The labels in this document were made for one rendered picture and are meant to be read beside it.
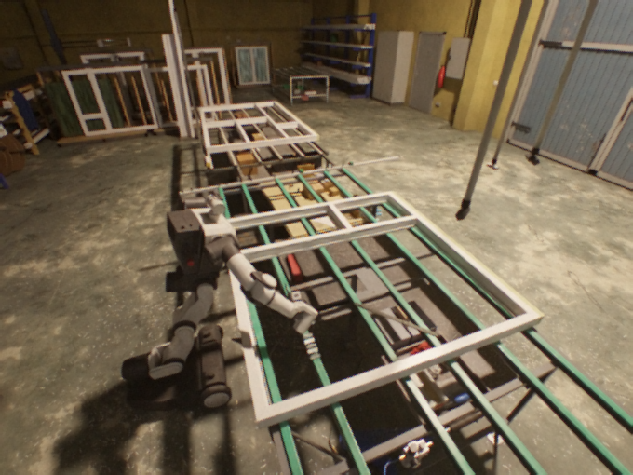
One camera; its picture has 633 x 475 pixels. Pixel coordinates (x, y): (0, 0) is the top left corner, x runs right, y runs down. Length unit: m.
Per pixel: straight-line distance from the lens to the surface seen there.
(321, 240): 2.07
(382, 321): 1.88
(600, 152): 7.26
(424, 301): 2.21
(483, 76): 8.66
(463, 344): 1.60
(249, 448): 2.28
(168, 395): 2.39
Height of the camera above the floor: 2.12
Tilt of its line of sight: 35 degrees down
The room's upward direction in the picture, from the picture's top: straight up
